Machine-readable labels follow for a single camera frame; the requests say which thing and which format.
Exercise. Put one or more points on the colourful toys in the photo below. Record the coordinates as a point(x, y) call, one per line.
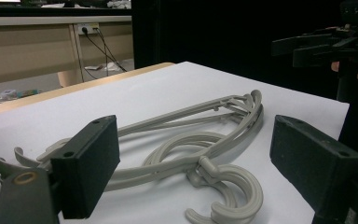
point(21, 93)

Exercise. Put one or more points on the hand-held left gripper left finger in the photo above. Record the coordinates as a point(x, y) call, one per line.
point(87, 165)

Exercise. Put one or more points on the white crumpled cloth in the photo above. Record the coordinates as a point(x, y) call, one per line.
point(119, 3)

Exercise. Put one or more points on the beige wooden desk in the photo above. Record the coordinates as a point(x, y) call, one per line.
point(28, 53)

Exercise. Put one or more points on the grey plastic clothes hanger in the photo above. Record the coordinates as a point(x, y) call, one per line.
point(251, 186)
point(194, 217)
point(180, 124)

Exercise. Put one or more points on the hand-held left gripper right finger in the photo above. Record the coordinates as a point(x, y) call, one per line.
point(317, 168)

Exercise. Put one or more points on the white paper scrap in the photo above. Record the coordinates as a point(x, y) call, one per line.
point(101, 67)

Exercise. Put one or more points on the white power outlet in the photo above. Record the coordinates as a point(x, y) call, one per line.
point(88, 28)

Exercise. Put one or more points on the black curtain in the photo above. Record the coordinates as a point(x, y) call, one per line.
point(230, 31)

